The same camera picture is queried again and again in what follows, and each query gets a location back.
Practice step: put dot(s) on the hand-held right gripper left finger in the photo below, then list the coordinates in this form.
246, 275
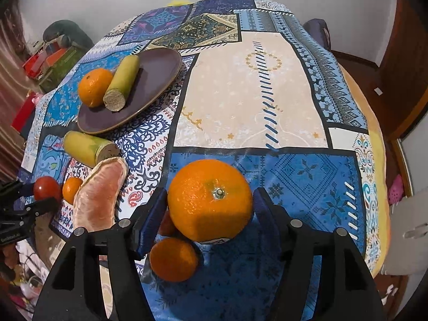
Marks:
154, 222

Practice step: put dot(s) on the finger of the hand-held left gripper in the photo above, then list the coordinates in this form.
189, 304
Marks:
41, 205
16, 189

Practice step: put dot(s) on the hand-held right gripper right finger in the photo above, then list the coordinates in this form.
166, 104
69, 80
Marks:
263, 209

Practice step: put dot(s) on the small orange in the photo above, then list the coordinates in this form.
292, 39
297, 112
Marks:
174, 259
72, 190

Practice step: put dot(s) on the large orange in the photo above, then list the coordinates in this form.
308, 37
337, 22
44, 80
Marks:
209, 200

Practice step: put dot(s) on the pomelo segment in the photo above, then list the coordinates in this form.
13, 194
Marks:
98, 197

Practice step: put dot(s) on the brown round plate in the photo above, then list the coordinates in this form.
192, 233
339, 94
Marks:
152, 78

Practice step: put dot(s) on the red gift box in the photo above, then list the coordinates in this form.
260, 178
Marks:
25, 117

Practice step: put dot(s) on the blue patchwork tablecloth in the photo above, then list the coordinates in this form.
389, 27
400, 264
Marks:
254, 107

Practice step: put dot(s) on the striped brown curtain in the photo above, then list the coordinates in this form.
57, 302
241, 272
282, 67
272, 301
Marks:
10, 80

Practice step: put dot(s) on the red packaging pile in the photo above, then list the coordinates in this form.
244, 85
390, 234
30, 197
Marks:
33, 65

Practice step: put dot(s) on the medium orange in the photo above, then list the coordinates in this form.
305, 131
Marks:
93, 87

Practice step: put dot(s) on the pink slipper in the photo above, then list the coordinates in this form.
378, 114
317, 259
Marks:
397, 188

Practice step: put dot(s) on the orange flat box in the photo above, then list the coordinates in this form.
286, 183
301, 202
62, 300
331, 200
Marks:
56, 58

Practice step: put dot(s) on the yellow blanket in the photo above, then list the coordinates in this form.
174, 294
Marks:
376, 130

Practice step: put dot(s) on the white sliding wardrobe door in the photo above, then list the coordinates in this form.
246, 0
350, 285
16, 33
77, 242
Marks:
416, 164

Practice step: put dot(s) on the small white card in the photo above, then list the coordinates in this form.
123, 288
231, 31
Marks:
378, 90

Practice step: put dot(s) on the wooden wardrobe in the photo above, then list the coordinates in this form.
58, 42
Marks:
408, 67

